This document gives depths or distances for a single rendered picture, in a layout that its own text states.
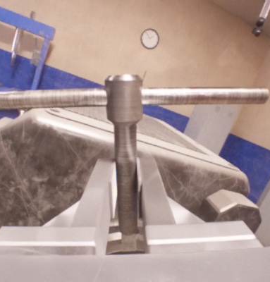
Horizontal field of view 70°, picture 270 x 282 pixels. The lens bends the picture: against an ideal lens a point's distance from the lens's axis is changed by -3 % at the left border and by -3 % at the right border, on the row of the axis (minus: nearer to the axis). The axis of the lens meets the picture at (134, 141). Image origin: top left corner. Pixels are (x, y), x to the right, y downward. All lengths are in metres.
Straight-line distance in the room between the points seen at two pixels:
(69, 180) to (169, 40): 3.68
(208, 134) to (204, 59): 1.41
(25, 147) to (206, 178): 0.32
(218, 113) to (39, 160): 3.62
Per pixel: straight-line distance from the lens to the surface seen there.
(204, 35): 4.21
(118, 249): 0.35
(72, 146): 0.32
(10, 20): 3.30
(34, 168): 0.34
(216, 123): 3.83
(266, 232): 3.82
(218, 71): 4.35
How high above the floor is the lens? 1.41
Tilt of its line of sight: 13 degrees down
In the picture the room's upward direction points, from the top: 21 degrees clockwise
